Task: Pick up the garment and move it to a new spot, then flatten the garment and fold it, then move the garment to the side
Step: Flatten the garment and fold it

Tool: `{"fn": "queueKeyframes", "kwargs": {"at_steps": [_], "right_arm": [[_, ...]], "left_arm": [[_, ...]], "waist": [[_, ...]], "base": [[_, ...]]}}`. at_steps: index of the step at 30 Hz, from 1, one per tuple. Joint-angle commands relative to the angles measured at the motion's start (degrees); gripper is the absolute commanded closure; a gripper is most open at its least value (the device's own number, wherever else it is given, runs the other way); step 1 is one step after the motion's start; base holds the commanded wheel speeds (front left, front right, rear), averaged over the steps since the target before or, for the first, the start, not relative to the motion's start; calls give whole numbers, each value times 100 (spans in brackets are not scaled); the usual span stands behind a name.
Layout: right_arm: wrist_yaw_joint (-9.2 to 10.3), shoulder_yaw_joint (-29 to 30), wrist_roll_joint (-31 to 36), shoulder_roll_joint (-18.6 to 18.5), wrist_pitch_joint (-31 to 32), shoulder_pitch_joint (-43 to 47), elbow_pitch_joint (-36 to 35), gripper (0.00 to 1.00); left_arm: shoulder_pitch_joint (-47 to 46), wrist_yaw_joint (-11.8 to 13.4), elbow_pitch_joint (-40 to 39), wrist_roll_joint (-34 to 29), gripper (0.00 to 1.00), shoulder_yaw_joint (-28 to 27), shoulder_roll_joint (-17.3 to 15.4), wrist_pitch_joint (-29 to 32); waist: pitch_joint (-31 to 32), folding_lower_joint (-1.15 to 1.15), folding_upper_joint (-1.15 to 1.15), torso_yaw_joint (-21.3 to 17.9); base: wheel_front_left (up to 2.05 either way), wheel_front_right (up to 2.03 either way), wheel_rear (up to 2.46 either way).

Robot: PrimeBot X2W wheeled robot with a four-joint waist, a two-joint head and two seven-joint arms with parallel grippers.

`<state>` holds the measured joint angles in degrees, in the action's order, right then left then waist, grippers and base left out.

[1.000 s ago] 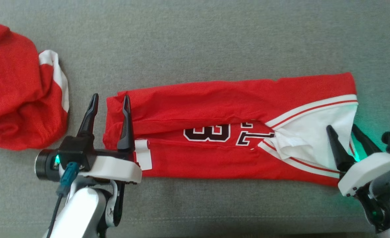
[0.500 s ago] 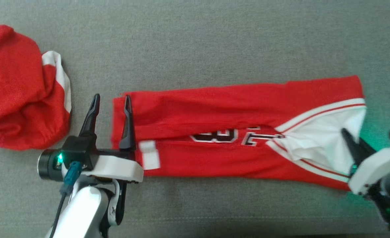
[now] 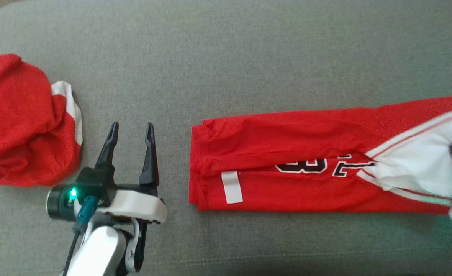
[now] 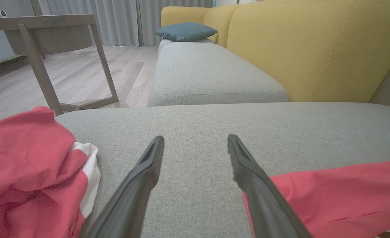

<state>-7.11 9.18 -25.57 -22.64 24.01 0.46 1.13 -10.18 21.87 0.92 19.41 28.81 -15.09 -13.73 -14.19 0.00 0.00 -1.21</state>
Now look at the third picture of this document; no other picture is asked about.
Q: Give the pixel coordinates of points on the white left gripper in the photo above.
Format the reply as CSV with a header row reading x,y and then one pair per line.
x,y
134,205

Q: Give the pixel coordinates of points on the red shorts with white band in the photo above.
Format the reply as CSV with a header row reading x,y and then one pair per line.
x,y
23,126

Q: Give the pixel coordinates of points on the red printed basketball jersey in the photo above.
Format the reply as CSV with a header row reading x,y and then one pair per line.
x,y
287,142

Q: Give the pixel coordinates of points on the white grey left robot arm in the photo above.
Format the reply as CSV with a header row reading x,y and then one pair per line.
x,y
95,253

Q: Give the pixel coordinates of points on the grey fabric sofa seat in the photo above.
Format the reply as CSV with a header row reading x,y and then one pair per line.
x,y
226,50

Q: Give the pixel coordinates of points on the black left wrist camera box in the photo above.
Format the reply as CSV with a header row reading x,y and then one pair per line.
x,y
94,184

